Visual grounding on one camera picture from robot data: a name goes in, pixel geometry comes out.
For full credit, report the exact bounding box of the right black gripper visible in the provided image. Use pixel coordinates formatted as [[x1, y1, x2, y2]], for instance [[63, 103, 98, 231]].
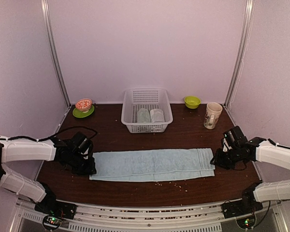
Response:
[[210, 146, 241, 170]]

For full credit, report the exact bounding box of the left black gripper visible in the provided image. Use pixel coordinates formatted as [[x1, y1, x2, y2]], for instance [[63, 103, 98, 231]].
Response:
[[68, 152, 96, 175]]

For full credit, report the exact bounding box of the light blue towel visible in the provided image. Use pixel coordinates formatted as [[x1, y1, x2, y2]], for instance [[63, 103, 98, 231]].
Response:
[[89, 148, 215, 182]]

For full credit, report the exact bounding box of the green panda towel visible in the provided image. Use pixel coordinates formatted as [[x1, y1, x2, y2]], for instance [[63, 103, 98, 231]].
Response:
[[137, 108, 151, 123]]

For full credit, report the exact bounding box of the white plastic basket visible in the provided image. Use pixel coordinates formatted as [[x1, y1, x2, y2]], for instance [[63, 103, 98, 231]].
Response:
[[121, 88, 173, 133]]

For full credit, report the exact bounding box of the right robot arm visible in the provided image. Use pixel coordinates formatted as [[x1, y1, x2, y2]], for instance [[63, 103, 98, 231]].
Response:
[[210, 126, 290, 214]]

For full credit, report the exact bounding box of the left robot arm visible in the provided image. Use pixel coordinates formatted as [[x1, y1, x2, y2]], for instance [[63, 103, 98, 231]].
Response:
[[0, 132, 97, 215]]

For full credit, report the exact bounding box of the cream printed mug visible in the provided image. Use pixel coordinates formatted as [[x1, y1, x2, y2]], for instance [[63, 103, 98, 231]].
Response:
[[203, 102, 223, 130]]

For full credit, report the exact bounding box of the green plate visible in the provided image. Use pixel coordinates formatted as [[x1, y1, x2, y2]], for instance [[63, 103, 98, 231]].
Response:
[[72, 105, 95, 118]]

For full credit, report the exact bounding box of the red patterned bowl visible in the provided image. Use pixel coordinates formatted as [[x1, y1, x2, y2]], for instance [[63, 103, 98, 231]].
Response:
[[75, 99, 92, 113]]

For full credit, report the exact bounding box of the lime green bowl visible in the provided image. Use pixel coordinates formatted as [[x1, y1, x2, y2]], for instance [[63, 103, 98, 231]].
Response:
[[184, 96, 201, 109]]

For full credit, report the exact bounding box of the rolled grey towel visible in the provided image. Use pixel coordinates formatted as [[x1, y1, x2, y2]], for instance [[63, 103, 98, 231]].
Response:
[[150, 109, 165, 123]]

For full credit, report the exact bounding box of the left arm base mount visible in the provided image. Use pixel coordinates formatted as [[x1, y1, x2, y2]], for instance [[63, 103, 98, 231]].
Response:
[[34, 202, 77, 231]]

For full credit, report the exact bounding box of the front aluminium rail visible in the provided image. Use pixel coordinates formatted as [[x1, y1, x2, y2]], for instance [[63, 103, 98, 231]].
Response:
[[14, 202, 288, 232]]

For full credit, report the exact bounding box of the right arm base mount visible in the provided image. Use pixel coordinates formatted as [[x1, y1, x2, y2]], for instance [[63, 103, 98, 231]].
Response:
[[221, 200, 263, 231]]

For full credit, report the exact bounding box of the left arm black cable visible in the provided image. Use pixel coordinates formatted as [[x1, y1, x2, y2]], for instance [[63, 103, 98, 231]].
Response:
[[0, 126, 98, 143]]

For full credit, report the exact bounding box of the right aluminium frame post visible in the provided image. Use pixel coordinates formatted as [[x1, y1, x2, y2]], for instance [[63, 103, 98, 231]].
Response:
[[224, 0, 255, 110]]

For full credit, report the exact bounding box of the aluminium frame post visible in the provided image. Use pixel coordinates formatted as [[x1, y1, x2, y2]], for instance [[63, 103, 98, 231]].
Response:
[[41, 0, 71, 107], [224, 0, 255, 110]]

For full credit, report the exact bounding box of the left aluminium frame post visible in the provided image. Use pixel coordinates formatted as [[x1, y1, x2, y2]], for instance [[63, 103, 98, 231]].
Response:
[[41, 0, 71, 107]]

